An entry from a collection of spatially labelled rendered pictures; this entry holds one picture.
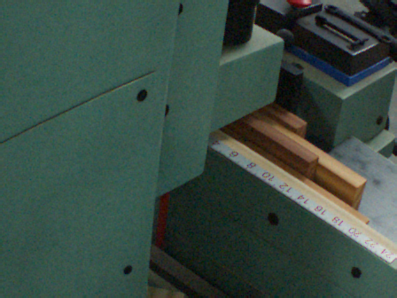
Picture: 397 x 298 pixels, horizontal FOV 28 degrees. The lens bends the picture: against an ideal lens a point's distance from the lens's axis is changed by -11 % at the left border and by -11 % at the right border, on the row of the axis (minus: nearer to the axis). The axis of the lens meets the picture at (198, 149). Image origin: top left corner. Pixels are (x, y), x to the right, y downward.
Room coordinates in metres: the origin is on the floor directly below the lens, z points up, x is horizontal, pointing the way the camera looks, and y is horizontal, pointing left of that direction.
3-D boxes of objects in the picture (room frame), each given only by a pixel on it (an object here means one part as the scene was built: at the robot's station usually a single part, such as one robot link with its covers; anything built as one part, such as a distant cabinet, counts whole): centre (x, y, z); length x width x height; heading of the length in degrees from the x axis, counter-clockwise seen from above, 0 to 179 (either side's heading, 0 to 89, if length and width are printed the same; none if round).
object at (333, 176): (0.69, -0.05, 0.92); 0.25 x 0.02 x 0.05; 51
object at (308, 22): (0.84, -0.12, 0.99); 0.13 x 0.11 x 0.06; 51
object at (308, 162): (0.69, -0.03, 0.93); 0.20 x 0.02 x 0.06; 51
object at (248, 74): (0.67, 0.01, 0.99); 0.14 x 0.07 x 0.09; 141
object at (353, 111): (0.83, -0.13, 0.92); 0.15 x 0.13 x 0.09; 51
